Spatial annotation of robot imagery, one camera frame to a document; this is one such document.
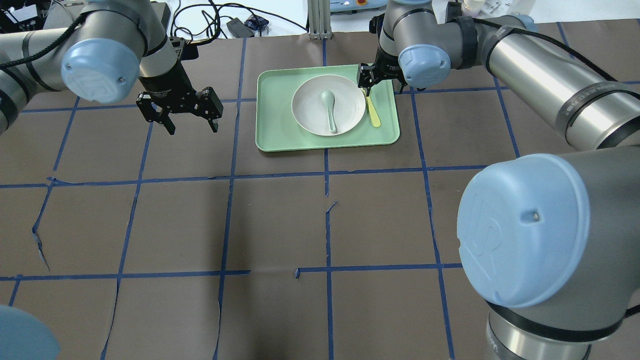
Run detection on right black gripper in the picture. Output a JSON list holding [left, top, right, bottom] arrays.
[[357, 52, 405, 97]]

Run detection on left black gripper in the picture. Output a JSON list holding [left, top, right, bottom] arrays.
[[136, 75, 224, 136]]

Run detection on yellow plastic fork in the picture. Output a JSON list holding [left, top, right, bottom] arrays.
[[361, 88, 382, 128]]

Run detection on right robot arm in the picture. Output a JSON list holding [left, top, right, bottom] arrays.
[[358, 0, 639, 360]]

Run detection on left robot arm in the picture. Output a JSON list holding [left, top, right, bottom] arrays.
[[0, 0, 224, 135]]

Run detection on pale green spoon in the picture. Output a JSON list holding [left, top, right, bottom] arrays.
[[320, 89, 338, 134]]

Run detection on black power adapter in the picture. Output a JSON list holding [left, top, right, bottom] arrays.
[[226, 17, 255, 39]]

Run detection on aluminium frame post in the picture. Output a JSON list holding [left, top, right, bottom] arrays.
[[307, 0, 333, 40]]

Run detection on black cables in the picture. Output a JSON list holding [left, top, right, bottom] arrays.
[[170, 0, 309, 40]]

